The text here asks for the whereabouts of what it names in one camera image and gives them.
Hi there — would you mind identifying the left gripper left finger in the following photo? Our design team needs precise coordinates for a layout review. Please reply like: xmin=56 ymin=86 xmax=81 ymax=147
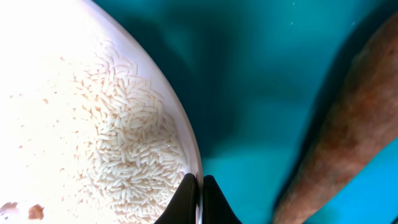
xmin=155 ymin=173 xmax=198 ymax=224

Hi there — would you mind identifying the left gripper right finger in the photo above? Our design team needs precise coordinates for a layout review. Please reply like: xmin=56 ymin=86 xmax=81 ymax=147
xmin=203 ymin=175 xmax=242 ymax=224

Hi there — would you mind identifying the pile of white rice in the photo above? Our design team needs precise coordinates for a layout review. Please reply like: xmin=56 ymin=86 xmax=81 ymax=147
xmin=62 ymin=40 xmax=187 ymax=223

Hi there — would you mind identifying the large pink plate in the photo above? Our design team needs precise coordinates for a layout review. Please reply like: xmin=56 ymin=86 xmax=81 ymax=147
xmin=1 ymin=1 xmax=203 ymax=223

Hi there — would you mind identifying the teal plastic serving tray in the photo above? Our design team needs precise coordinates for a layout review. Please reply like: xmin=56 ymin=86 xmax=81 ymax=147
xmin=99 ymin=0 xmax=397 ymax=223

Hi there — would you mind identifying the brown carrot-shaped food piece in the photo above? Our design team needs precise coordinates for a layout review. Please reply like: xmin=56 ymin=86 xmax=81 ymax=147
xmin=272 ymin=14 xmax=397 ymax=224

